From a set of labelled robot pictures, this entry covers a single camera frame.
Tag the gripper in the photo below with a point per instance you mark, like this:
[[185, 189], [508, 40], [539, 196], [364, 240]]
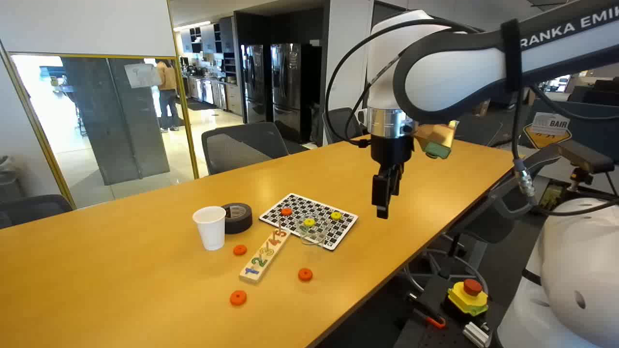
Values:
[[390, 149]]

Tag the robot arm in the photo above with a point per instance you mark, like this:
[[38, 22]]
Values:
[[449, 77]]

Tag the clear plastic cup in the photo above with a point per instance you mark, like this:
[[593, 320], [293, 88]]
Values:
[[314, 234]]

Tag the white paper cup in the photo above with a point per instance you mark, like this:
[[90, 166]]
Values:
[[211, 229]]

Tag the yellow disc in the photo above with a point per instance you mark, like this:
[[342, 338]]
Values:
[[309, 222], [336, 215]]

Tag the black white checkered board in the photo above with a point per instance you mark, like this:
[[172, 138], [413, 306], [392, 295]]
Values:
[[290, 220]]

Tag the orange disc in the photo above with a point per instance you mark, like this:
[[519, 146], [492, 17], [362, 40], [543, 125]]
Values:
[[240, 250], [238, 297], [305, 274], [287, 211]]

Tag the yellow red emergency stop button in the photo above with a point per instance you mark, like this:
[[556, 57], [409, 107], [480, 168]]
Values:
[[467, 297]]

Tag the wooden number peg board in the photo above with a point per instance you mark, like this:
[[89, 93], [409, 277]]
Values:
[[263, 256]]

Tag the row of steel refrigerators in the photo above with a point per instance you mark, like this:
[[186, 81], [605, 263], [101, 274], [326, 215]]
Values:
[[285, 87]]

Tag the black tape roll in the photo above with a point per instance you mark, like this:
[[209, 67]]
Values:
[[239, 218]]

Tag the yellow diamond sign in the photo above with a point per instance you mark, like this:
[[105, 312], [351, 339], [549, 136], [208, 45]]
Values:
[[546, 131]]

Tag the kitchen cabinets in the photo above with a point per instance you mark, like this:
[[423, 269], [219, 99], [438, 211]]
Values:
[[213, 58]]

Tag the person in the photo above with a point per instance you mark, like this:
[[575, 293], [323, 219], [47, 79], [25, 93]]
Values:
[[168, 94]]

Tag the paper sheet on glass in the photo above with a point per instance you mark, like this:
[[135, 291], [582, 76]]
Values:
[[141, 75]]

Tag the gold framed glass panel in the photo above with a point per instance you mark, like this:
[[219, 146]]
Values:
[[106, 125]]

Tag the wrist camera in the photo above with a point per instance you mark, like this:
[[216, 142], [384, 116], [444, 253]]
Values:
[[436, 140]]

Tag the silver metal bracket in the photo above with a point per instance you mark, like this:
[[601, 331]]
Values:
[[476, 334]]

